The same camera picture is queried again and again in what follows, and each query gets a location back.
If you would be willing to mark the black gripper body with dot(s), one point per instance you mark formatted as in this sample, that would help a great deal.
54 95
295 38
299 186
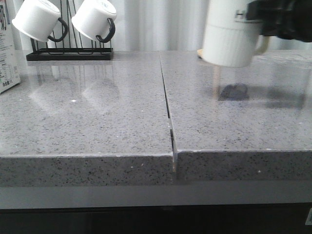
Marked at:
285 19

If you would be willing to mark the white ribbed ceramic cup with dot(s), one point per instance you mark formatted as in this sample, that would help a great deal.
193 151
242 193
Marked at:
230 40

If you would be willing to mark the blue white milk carton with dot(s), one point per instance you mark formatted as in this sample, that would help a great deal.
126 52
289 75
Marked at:
9 72

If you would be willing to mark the wooden mug tree stand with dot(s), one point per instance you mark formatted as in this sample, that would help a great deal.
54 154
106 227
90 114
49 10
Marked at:
200 53

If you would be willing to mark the white enamel mug black handle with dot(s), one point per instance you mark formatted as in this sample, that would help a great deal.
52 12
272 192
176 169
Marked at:
95 20
37 19

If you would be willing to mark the black wire mug rack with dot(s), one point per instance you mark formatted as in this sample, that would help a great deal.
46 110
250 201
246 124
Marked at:
75 46

